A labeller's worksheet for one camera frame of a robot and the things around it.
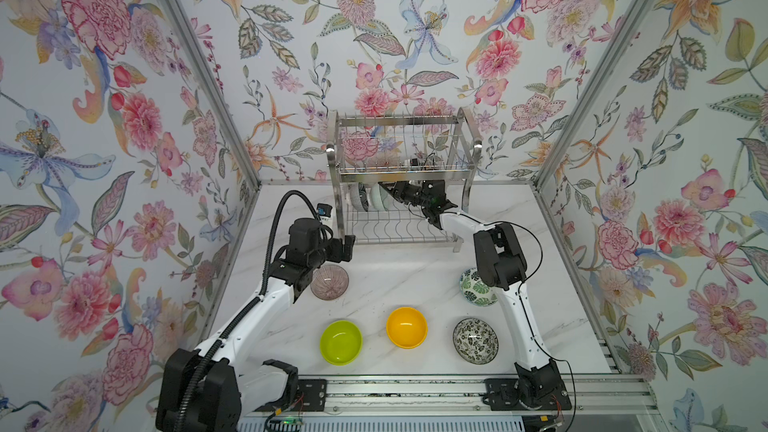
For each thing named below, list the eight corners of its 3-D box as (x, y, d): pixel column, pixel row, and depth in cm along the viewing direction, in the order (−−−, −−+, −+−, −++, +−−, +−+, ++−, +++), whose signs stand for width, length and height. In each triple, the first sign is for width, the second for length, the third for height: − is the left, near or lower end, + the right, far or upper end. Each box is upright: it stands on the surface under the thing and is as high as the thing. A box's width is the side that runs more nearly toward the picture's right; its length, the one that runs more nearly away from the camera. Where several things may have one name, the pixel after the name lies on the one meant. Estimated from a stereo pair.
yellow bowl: (386, 350, 83) (386, 346, 79) (386, 312, 90) (386, 306, 86) (427, 350, 83) (429, 346, 79) (423, 312, 90) (425, 306, 86)
